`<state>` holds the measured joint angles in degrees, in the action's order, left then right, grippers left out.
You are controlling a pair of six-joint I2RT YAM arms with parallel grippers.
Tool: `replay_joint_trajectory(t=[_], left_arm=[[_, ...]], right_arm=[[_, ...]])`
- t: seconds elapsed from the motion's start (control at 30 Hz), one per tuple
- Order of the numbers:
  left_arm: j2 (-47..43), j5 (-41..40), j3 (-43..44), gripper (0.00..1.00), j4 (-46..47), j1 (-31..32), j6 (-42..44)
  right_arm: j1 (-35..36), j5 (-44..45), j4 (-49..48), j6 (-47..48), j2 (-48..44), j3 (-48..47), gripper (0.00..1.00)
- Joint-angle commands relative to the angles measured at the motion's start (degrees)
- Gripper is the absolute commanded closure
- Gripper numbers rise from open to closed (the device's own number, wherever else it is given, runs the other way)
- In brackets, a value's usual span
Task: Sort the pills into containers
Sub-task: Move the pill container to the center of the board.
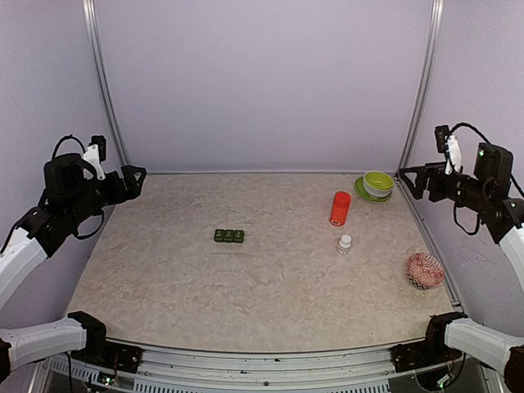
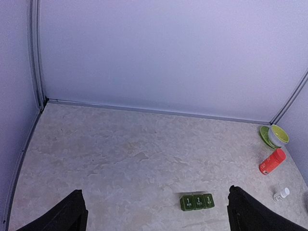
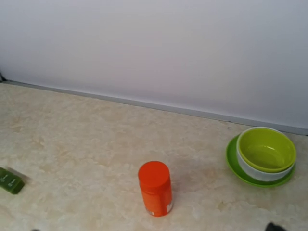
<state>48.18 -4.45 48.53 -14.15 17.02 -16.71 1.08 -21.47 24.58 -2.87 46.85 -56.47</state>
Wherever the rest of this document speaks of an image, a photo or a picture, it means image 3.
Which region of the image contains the orange pill bottle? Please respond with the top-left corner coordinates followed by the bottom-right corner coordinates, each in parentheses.
top-left (138, 161), bottom-right (173, 217)

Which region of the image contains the lime green bowl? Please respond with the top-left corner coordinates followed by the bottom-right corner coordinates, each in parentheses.
top-left (236, 127), bottom-right (297, 173)

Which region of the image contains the green pill organizer box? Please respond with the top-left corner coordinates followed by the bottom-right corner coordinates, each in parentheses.
top-left (0, 167), bottom-right (25, 194)

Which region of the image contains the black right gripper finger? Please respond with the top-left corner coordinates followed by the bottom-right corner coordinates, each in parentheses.
top-left (266, 222), bottom-right (287, 231)

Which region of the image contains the white bowl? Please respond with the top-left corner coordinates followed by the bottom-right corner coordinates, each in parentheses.
top-left (236, 126), bottom-right (296, 182)

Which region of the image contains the green plate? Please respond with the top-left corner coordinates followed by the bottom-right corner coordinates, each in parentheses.
top-left (226, 135), bottom-right (296, 188)

